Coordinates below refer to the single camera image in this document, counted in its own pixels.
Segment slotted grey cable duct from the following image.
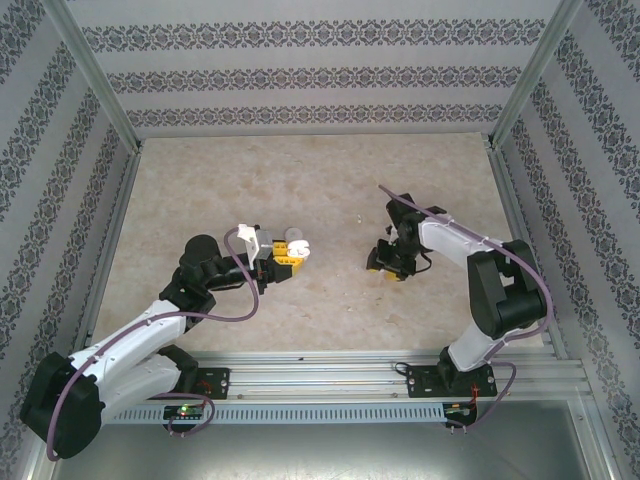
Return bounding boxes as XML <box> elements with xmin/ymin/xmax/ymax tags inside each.
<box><xmin>107</xmin><ymin>402</ymin><xmax>449</xmax><ymax>426</ymax></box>

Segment white earbud charging case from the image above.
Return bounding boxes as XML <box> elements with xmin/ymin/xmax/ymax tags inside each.
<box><xmin>283</xmin><ymin>227</ymin><xmax>312</xmax><ymax>259</ymax></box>

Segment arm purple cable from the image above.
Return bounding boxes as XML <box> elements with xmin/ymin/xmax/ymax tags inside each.
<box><xmin>47</xmin><ymin>227</ymin><xmax>261</xmax><ymax>461</ymax></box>
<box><xmin>378</xmin><ymin>184</ymin><xmax>555</xmax><ymax>436</ymax></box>

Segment grey sheet metal panel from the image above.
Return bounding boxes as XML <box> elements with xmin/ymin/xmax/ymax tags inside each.
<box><xmin>29</xmin><ymin>399</ymin><xmax>619</xmax><ymax>480</ymax></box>

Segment wide aluminium base rail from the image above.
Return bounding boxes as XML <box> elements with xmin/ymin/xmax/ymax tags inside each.
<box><xmin>47</xmin><ymin>349</ymin><xmax>587</xmax><ymax>401</ymax></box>

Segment aluminium side rail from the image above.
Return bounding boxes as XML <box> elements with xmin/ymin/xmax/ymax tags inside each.
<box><xmin>69</xmin><ymin>148</ymin><xmax>146</xmax><ymax>359</ymax></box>
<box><xmin>487</xmin><ymin>147</ymin><xmax>571</xmax><ymax>360</ymax></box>

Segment aluminium frame post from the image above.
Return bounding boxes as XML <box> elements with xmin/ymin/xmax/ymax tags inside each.
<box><xmin>42</xmin><ymin>0</ymin><xmax>145</xmax><ymax>152</ymax></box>
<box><xmin>485</xmin><ymin>0</ymin><xmax>585</xmax><ymax>151</ymax></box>

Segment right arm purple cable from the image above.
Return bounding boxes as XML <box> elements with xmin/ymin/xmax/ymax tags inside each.
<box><xmin>378</xmin><ymin>184</ymin><xmax>555</xmax><ymax>436</ymax></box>

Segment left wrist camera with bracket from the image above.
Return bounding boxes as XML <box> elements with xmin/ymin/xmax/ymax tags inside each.
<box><xmin>236</xmin><ymin>223</ymin><xmax>274</xmax><ymax>266</ymax></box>

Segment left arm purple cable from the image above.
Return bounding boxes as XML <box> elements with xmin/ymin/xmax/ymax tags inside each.
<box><xmin>47</xmin><ymin>227</ymin><xmax>261</xmax><ymax>461</ymax></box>

